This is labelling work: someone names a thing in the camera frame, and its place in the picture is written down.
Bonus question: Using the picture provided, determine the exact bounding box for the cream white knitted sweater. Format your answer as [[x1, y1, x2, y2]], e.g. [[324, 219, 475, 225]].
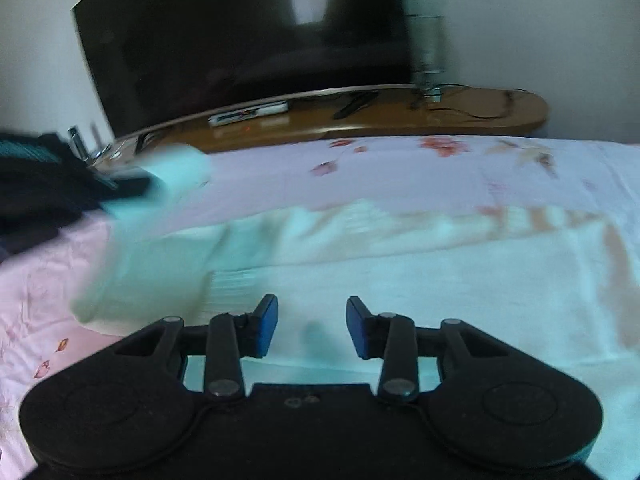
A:
[[69, 142, 640, 480]]

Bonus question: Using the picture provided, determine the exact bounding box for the dark bottle on tray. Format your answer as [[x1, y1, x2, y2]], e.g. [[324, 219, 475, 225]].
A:
[[67, 126, 89, 162]]

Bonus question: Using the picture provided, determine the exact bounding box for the oval glass tray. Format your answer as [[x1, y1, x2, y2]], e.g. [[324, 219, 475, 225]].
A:
[[88, 139, 137, 167]]

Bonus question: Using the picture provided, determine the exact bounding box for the wooden tv stand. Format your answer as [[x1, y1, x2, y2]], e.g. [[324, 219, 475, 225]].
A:
[[93, 84, 549, 166]]

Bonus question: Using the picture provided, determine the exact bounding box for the silver set-top box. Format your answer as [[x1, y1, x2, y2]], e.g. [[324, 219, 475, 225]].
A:
[[207, 101, 288, 127]]

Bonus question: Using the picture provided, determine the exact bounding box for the black remote control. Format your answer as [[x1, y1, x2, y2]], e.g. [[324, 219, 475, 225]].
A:
[[332, 90, 380, 120]]

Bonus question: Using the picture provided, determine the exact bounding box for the pink floral bed sheet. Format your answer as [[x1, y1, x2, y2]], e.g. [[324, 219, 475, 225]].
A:
[[0, 135, 640, 480]]

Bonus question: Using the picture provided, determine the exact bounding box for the large black television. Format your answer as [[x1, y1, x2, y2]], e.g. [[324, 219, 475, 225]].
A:
[[73, 0, 412, 137]]

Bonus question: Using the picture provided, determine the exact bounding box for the black cable on stand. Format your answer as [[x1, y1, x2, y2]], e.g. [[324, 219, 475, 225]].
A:
[[424, 83, 532, 123]]

